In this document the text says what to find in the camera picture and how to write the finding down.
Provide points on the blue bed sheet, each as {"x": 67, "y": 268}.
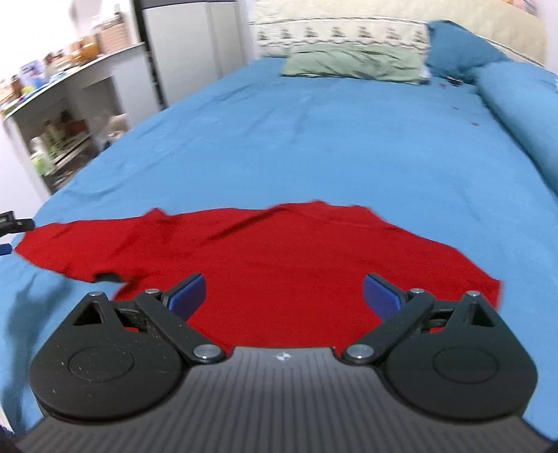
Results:
{"x": 305, "y": 143}

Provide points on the blue rolled duvet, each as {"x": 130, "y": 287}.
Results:
{"x": 514, "y": 96}

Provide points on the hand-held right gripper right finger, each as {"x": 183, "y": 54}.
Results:
{"x": 380, "y": 300}

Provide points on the white wardrobe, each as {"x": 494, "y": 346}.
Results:
{"x": 192, "y": 43}

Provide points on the white shelf unit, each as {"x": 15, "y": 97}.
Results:
{"x": 65, "y": 100}

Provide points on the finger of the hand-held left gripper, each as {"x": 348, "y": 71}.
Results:
{"x": 17, "y": 223}
{"x": 4, "y": 249}

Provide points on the red t-shirt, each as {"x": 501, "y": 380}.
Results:
{"x": 270, "y": 270}

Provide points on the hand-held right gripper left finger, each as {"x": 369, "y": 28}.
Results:
{"x": 188, "y": 298}

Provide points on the cream patterned pillow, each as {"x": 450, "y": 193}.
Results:
{"x": 340, "y": 32}

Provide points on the green pillow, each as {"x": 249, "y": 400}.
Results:
{"x": 355, "y": 63}

